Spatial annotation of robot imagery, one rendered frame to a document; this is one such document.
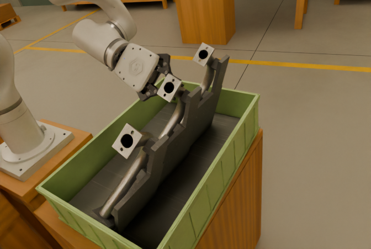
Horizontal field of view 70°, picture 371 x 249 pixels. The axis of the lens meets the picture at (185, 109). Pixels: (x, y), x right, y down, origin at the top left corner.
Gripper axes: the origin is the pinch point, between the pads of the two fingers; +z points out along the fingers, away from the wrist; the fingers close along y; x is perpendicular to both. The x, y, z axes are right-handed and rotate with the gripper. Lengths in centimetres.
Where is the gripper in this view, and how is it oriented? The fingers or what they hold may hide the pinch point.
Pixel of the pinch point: (170, 88)
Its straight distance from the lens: 63.6
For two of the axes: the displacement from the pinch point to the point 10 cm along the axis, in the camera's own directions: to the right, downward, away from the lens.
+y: 5.1, -8.5, -1.2
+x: 3.5, 0.8, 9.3
